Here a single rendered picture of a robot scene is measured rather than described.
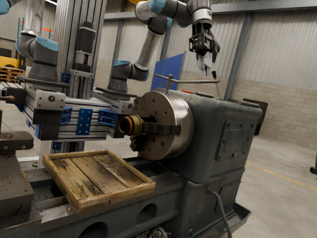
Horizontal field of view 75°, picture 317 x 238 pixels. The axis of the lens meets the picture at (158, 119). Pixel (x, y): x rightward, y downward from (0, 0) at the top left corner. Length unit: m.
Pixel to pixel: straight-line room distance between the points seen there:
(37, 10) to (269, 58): 10.66
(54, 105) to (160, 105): 0.58
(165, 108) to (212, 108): 0.20
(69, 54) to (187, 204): 1.18
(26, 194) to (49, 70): 0.87
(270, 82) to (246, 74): 1.23
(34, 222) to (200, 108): 0.72
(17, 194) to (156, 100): 0.60
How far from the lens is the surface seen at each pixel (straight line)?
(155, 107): 0.91
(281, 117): 10.90
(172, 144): 0.84
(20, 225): 0.56
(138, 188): 0.77
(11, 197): 0.57
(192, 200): 1.05
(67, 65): 1.55
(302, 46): 11.34
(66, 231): 0.73
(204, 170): 0.99
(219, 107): 0.93
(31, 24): 1.46
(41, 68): 1.31
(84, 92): 1.52
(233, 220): 1.51
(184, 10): 1.01
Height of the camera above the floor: 1.26
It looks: 9 degrees down
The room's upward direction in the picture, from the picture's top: 12 degrees clockwise
